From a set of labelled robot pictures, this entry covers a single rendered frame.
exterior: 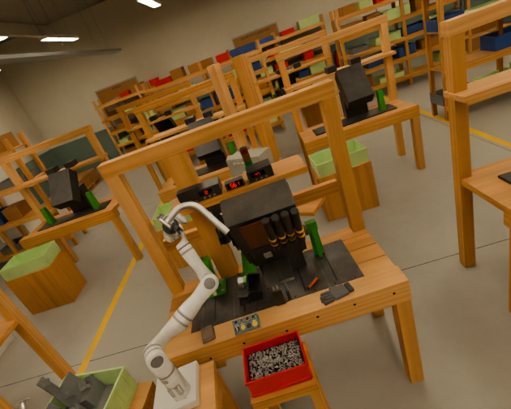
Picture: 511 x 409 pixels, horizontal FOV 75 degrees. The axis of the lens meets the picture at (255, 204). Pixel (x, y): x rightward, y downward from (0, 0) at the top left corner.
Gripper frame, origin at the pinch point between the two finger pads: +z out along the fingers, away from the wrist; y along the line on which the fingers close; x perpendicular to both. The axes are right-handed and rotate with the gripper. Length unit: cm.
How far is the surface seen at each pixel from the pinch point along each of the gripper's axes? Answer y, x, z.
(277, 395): -88, -33, -33
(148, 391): -38, -76, -75
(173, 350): -36, -51, -73
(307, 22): 173, 773, -628
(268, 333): -74, -12, -55
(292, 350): -85, -13, -36
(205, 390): -60, -53, -48
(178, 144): 33, 46, -46
